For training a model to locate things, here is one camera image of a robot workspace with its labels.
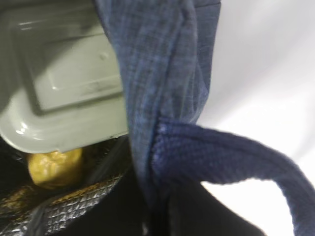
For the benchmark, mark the yellow bumpy squash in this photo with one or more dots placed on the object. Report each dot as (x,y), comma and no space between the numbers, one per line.
(56,169)

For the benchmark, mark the green lid glass container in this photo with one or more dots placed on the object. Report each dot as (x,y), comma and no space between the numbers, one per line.
(60,85)

